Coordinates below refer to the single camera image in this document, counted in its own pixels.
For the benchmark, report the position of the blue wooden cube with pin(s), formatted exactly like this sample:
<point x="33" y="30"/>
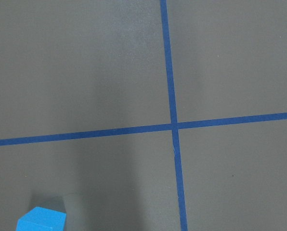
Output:
<point x="42" y="219"/>

